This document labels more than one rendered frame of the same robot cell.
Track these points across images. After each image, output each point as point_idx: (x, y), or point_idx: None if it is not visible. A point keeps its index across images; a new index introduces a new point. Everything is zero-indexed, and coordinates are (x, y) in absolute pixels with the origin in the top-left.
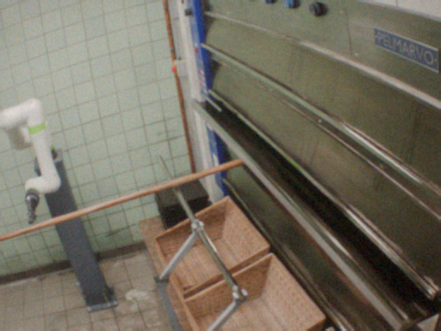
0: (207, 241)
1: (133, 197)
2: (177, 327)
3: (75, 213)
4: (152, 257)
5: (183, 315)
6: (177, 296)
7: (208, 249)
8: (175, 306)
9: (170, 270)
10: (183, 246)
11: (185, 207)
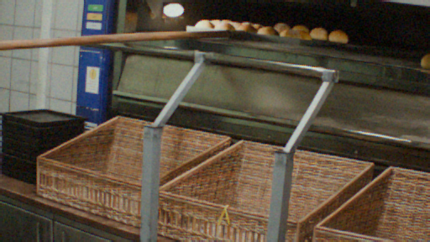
0: (237, 55)
1: (90, 40)
2: (155, 228)
3: (28, 40)
4: (24, 195)
5: (138, 230)
6: (107, 219)
7: (245, 60)
8: (116, 225)
9: (169, 113)
10: (186, 80)
11: (166, 48)
